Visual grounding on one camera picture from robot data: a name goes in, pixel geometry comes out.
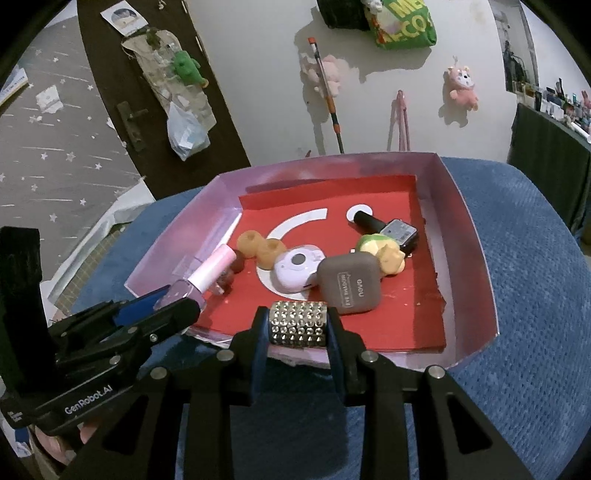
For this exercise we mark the green and yellow bear figurine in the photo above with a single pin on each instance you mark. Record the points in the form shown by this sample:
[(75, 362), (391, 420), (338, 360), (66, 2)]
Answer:
[(388, 258)]

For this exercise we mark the green shopping bag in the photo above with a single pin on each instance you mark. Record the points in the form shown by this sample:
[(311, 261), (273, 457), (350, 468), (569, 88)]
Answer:
[(406, 25)]

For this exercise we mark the black nail polish bottle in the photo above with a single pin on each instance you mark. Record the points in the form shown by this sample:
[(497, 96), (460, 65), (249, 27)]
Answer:
[(397, 233)]

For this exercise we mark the pink plush toy white face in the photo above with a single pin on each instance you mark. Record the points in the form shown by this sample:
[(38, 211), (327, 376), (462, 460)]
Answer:
[(464, 87)]

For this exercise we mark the mop pole with orange tip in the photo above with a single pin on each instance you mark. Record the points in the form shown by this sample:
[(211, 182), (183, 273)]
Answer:
[(330, 101)]

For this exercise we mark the pink cardboard box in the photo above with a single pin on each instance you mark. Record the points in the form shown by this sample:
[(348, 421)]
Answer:
[(466, 258)]

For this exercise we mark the row of cosmetic bottles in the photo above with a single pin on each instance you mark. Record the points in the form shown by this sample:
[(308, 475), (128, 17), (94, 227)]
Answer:
[(563, 108)]

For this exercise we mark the clear plastic bag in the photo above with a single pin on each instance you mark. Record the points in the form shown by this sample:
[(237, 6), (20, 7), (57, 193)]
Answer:
[(187, 134)]

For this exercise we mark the white lace hanging organizer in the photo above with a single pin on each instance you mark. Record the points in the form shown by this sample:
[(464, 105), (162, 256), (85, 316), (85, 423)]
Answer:
[(157, 55)]

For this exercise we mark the silver studded cylinder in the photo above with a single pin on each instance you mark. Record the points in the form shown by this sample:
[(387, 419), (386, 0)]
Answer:
[(299, 325)]

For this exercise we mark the lilac round case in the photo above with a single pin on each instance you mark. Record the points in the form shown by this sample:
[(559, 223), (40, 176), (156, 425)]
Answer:
[(298, 270)]

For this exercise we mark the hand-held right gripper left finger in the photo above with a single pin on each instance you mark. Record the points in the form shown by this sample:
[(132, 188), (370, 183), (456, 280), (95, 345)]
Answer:
[(258, 355)]

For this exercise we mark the purple nail polish bottle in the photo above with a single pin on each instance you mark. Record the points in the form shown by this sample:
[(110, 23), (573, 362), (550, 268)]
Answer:
[(212, 267)]

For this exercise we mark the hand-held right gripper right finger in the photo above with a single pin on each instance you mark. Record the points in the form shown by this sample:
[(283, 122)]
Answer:
[(337, 355)]

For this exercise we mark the pink clothes hanger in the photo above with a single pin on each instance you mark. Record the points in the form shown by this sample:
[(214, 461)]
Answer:
[(400, 120)]

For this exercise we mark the green cutting mat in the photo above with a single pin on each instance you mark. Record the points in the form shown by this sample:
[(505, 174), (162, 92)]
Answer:
[(92, 263)]

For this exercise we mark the red-brown nail polish bottle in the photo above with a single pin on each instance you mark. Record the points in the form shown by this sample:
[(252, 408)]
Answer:
[(238, 261)]

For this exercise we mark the black bag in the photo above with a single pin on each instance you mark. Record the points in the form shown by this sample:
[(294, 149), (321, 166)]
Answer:
[(344, 14)]

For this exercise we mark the green plush toy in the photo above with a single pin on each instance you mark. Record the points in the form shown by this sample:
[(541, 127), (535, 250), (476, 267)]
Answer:
[(187, 67)]

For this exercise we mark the dark wooden door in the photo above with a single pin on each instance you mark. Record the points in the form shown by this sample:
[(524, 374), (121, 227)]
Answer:
[(101, 69)]

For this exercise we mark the glitter nail polish bottle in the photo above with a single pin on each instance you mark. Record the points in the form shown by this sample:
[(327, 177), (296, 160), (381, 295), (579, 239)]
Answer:
[(225, 279)]

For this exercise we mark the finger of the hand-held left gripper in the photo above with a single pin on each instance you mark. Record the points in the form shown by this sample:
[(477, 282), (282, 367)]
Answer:
[(175, 316), (138, 305)]

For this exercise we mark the table with dark cloth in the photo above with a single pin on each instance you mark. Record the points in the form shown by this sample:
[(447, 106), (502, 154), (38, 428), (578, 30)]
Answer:
[(549, 166)]

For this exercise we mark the wall mirror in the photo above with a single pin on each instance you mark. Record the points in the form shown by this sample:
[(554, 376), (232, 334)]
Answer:
[(517, 46)]

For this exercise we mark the pale pink plush toy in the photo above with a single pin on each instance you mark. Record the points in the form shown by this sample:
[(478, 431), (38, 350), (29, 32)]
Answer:
[(334, 69)]

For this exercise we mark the red paper liner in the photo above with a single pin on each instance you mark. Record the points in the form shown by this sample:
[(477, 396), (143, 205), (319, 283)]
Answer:
[(415, 323)]

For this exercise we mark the brown eyeshadow case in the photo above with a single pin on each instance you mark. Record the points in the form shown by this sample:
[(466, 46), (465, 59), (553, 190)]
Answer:
[(351, 284)]

